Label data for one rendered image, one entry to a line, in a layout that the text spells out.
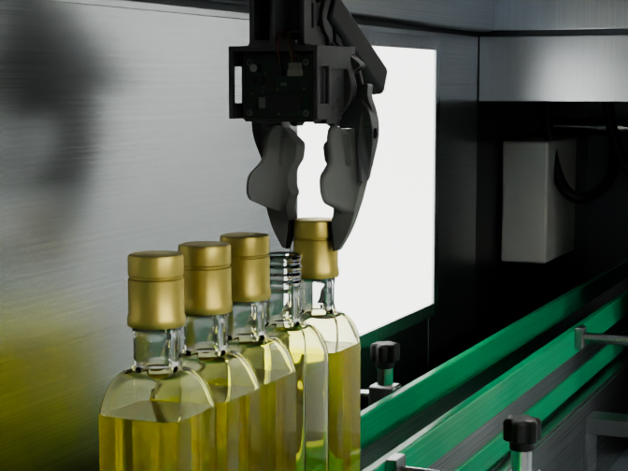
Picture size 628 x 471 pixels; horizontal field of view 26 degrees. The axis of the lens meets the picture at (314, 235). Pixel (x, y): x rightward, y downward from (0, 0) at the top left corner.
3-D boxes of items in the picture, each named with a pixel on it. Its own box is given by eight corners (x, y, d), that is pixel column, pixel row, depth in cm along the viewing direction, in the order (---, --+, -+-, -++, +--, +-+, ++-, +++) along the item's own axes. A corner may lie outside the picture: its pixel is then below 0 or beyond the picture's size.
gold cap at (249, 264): (235, 292, 96) (235, 230, 95) (280, 296, 94) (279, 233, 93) (209, 299, 92) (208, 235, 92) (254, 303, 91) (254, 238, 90)
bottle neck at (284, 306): (271, 314, 101) (271, 250, 100) (308, 317, 100) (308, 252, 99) (254, 321, 98) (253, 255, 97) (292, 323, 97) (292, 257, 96)
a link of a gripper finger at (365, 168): (320, 187, 102) (304, 72, 101) (330, 186, 103) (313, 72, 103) (378, 179, 99) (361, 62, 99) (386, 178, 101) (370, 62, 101)
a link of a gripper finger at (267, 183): (223, 246, 101) (239, 123, 99) (261, 238, 106) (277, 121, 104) (261, 255, 100) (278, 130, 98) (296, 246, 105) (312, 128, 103)
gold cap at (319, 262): (305, 271, 106) (305, 215, 106) (346, 274, 105) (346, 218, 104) (284, 278, 103) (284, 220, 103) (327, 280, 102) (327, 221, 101)
